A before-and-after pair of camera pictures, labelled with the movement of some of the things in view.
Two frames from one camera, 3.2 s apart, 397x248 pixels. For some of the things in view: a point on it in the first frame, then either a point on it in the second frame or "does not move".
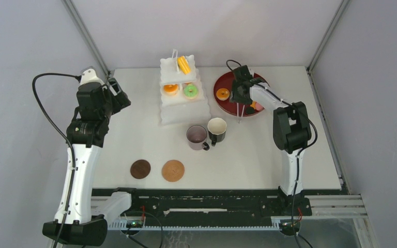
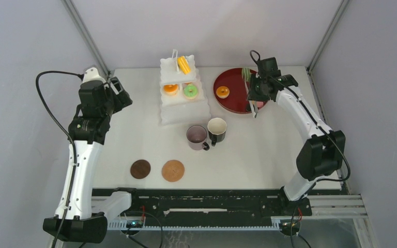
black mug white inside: (216, 128) does not move
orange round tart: (171, 89) does not move
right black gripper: (235, 96) -> (253, 95)
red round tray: (225, 81) does not move
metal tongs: (240, 120) -> (253, 105)
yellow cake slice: (183, 64) does not move
